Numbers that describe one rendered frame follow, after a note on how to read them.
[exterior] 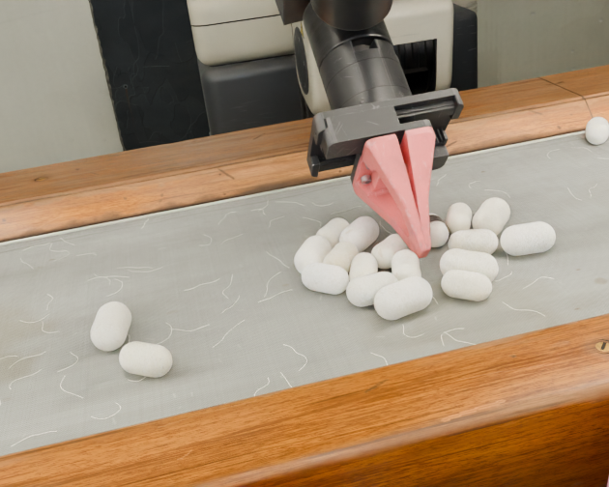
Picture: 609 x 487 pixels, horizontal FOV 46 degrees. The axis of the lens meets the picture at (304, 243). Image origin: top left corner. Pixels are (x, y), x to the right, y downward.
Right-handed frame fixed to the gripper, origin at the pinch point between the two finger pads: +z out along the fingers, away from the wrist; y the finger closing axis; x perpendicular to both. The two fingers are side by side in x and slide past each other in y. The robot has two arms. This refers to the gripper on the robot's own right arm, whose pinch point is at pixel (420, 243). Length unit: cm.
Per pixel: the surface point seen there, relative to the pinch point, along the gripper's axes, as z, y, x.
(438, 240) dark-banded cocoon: -0.6, 2.0, 1.9
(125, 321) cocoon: 0.9, -19.3, -0.1
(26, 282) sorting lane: -6.6, -26.6, 8.4
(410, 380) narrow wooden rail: 10.0, -6.0, -9.4
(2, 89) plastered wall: -142, -61, 162
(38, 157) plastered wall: -125, -56, 180
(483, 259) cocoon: 2.8, 2.6, -2.4
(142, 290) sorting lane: -2.8, -18.3, 5.1
